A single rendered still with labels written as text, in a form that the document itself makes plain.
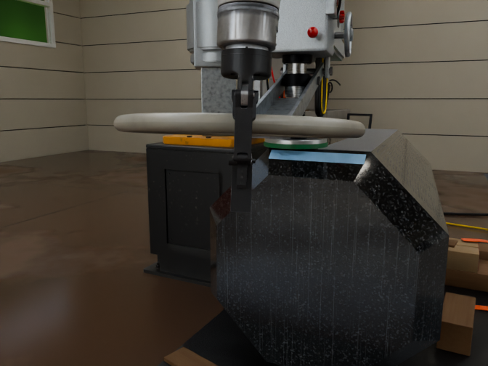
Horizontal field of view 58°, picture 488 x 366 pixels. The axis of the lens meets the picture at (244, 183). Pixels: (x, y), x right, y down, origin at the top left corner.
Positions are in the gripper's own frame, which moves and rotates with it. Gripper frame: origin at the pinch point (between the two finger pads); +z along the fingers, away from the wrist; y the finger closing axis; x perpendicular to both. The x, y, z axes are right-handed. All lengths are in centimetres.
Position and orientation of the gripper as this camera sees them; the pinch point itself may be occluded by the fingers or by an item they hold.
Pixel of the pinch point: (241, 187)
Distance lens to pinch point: 67.3
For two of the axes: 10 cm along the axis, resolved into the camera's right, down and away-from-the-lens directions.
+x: -10.0, -0.4, 0.2
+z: -0.4, 9.9, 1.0
